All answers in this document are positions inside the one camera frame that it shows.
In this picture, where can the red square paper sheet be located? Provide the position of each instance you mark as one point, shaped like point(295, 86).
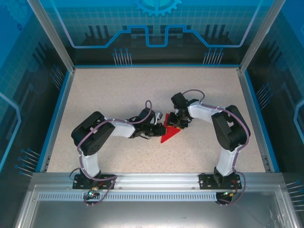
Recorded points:
point(169, 136)

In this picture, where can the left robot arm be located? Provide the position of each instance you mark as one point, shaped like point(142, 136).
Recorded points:
point(92, 140)

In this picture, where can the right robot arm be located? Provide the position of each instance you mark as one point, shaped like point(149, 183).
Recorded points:
point(228, 133)

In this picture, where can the steel sheet tray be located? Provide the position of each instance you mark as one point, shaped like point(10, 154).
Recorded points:
point(152, 216)

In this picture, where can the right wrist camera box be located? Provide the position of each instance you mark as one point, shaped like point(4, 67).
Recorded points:
point(176, 112)

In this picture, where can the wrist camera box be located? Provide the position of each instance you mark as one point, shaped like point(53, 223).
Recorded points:
point(176, 112)
point(158, 116)

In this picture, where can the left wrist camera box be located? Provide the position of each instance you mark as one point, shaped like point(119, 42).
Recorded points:
point(158, 116)

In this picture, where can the aluminium extrusion rail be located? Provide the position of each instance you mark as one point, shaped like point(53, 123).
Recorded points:
point(156, 180)

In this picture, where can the blue edged side rail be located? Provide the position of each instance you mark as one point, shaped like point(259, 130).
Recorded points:
point(59, 118)
point(256, 118)

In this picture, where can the aluminium frame post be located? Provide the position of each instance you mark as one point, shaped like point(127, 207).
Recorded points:
point(52, 35)
point(261, 35)

